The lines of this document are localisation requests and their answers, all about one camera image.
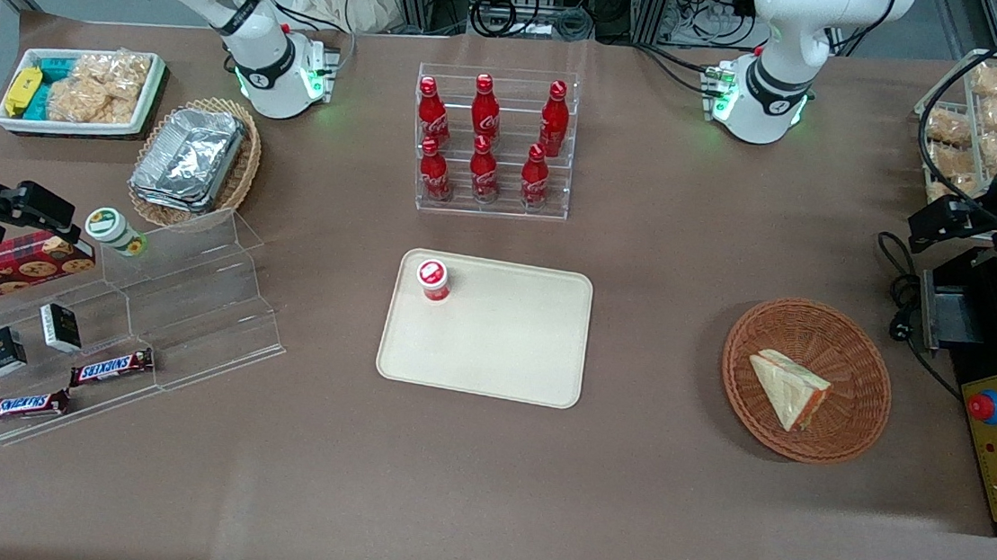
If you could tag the red lid yogurt cup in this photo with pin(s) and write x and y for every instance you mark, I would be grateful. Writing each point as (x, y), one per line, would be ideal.
(433, 277)

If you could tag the clear acrylic bottle rack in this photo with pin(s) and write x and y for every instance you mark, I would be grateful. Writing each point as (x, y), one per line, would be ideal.
(504, 213)

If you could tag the yellow snack packet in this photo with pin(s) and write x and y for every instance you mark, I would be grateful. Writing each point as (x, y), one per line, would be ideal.
(23, 90)

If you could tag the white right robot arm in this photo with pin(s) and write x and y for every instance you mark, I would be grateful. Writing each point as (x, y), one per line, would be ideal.
(258, 60)

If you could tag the Snickers chocolate bar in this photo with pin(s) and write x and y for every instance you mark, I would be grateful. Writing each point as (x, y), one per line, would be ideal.
(112, 367)
(23, 405)

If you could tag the round brown wicker basket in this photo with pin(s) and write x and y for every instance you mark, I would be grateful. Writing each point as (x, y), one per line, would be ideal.
(859, 384)

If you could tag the red emergency stop button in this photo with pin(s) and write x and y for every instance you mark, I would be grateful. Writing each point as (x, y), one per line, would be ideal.
(985, 407)

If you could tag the triangular sandwich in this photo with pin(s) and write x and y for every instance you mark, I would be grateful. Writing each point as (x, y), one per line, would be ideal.
(787, 386)

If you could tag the green lid yogurt cup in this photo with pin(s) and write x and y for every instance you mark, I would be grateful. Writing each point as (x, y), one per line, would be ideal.
(110, 228)

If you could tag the small black carton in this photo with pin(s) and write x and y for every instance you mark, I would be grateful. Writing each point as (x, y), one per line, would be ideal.
(61, 327)
(1, 352)

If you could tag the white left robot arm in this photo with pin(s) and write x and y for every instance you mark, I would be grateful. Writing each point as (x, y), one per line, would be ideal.
(778, 79)

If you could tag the clear acrylic step shelf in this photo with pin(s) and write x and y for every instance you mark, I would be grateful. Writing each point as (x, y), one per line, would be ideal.
(208, 300)

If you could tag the red cola bottle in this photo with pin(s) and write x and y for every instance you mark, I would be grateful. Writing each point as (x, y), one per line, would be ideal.
(554, 122)
(485, 112)
(432, 116)
(483, 175)
(435, 175)
(534, 182)

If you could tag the white rectangular snack tray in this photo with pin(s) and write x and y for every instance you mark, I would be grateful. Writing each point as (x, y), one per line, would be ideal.
(149, 96)

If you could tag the teal snack packet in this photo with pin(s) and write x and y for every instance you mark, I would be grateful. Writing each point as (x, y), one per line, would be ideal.
(57, 68)
(38, 102)

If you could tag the red tartan cookie box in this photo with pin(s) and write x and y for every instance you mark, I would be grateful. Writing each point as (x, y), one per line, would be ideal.
(12, 269)

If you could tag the clear bag of rice crackers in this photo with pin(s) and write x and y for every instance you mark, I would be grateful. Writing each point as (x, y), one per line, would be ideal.
(85, 104)
(115, 73)

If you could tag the beige plastic tray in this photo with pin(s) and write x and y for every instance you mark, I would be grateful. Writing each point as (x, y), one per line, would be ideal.
(503, 334)

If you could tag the black machine with yellow panel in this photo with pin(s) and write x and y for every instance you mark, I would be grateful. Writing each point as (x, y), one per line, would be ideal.
(992, 314)

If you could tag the oval wicker basket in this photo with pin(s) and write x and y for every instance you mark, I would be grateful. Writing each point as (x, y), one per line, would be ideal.
(242, 172)

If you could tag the stack of foil containers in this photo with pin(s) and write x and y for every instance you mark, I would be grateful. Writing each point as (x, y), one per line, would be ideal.
(189, 158)

